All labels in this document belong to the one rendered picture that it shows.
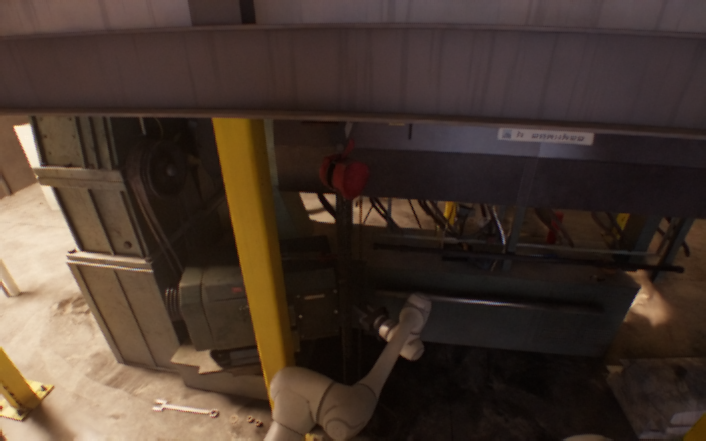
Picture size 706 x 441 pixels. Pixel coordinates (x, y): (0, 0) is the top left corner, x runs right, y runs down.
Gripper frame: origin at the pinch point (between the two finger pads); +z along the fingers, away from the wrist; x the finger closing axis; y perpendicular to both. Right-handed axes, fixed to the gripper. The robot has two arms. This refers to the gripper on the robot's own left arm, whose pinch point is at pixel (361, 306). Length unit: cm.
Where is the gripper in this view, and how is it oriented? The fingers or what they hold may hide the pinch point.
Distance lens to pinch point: 180.1
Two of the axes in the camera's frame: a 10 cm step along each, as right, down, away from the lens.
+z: -6.4, -3.8, 6.7
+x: -7.7, 3.2, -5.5
